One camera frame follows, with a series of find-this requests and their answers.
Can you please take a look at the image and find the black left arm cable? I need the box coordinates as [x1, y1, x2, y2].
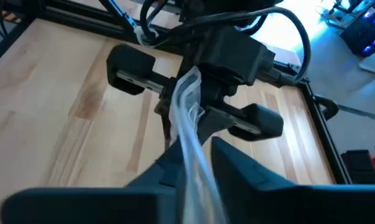
[139, 0, 312, 84]

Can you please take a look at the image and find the black computer with blue lights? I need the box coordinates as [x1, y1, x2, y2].
[338, 0, 375, 58]

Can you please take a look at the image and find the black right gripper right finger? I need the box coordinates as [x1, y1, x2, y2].
[210, 136, 375, 224]

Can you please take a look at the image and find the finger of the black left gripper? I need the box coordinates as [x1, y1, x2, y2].
[195, 105, 235, 147]
[154, 89, 177, 151]

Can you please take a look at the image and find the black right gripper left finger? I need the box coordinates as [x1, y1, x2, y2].
[124, 138, 188, 224]

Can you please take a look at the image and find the black frame clamp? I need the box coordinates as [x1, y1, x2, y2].
[313, 94, 340, 121]

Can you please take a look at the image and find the clear plastic bag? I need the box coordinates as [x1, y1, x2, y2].
[168, 65, 229, 224]

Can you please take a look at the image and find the red black battery crate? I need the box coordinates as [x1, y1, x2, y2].
[340, 149, 375, 185]

